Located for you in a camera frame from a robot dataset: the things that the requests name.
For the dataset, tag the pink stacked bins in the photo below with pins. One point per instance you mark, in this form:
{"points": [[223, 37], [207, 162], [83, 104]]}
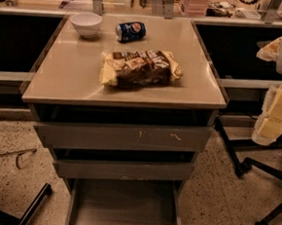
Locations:
{"points": [[195, 8]]}

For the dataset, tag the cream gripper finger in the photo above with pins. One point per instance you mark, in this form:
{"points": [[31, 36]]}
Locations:
{"points": [[269, 124], [269, 51]]}

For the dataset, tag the metal rod on floor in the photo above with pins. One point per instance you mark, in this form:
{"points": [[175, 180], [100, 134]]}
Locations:
{"points": [[18, 153]]}

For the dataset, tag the blue pepsi can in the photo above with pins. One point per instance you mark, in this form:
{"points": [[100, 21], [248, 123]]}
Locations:
{"points": [[130, 31]]}

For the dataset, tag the grey drawer cabinet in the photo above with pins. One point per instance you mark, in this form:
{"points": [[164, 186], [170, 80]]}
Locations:
{"points": [[124, 122]]}

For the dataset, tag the brown chip bag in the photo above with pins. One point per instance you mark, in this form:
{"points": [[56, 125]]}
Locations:
{"points": [[140, 69]]}

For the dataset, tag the black stand leg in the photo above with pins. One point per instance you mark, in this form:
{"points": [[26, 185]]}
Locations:
{"points": [[21, 215]]}

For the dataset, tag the bottom open grey drawer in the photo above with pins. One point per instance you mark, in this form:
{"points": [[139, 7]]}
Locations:
{"points": [[123, 202]]}

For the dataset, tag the middle grey drawer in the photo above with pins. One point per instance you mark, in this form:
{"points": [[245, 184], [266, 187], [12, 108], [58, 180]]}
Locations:
{"points": [[123, 170]]}

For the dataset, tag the white bowl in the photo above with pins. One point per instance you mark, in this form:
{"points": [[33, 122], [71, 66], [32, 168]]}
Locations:
{"points": [[86, 24]]}

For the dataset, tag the top grey drawer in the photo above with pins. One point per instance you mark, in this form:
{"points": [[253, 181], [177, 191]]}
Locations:
{"points": [[122, 137]]}

